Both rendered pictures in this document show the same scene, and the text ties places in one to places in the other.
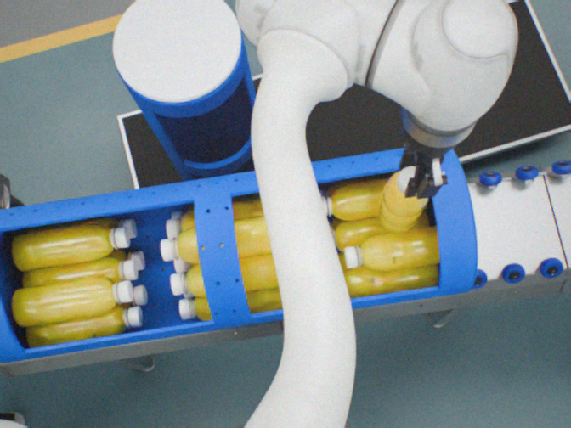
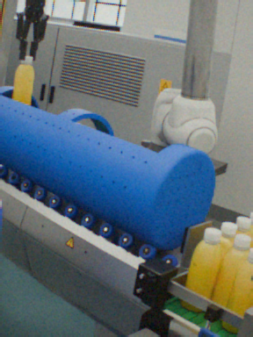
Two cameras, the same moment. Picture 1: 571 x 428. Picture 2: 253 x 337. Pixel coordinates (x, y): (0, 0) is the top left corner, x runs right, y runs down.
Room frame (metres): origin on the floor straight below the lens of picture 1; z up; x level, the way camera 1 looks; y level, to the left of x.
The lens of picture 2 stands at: (1.49, 1.24, 1.54)
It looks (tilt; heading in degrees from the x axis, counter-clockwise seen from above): 16 degrees down; 217
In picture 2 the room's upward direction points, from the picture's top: 10 degrees clockwise
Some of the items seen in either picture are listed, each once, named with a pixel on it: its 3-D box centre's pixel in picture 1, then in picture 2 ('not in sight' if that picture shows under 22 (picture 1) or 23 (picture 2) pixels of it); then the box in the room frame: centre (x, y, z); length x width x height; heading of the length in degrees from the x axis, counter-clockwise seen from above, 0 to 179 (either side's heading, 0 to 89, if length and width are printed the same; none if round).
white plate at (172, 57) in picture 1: (177, 42); not in sight; (0.81, 0.16, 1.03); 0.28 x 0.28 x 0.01
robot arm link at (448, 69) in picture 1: (447, 55); not in sight; (0.32, -0.19, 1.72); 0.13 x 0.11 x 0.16; 54
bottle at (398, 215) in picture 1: (404, 199); (23, 87); (0.31, -0.20, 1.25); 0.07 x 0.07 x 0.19
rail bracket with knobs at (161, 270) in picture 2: not in sight; (155, 283); (0.55, 0.65, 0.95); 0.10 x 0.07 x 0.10; 177
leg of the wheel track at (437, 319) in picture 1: (453, 305); not in sight; (0.22, -0.43, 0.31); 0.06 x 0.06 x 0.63; 87
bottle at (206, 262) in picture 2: not in sight; (203, 272); (0.48, 0.73, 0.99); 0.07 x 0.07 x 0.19
